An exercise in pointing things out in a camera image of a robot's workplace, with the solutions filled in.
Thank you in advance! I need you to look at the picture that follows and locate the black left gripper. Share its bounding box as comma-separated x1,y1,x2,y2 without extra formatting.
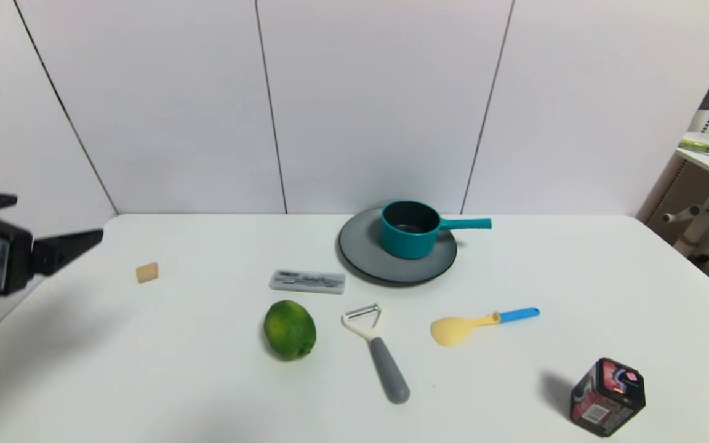
0,214,104,296

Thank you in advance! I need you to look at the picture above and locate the teal saucepan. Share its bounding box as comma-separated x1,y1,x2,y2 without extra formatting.
380,200,492,260

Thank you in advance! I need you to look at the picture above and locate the gray round plate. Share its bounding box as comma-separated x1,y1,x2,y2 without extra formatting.
338,206,459,287

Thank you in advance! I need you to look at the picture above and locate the green lime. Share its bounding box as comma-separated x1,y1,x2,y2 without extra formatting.
263,300,318,361

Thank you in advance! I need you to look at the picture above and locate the gray cutlery case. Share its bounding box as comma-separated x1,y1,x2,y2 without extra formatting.
268,269,346,295

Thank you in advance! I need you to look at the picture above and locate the black pink gum box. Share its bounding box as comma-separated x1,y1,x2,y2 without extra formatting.
569,357,646,438

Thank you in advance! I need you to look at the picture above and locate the white side shelf unit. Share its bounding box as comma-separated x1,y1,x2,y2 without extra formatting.
636,43,709,259

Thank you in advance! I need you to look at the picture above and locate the white peeler gray handle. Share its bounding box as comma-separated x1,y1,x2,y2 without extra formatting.
341,303,411,405

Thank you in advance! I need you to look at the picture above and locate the yellow spoon blue handle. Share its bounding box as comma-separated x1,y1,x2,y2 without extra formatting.
430,307,541,347

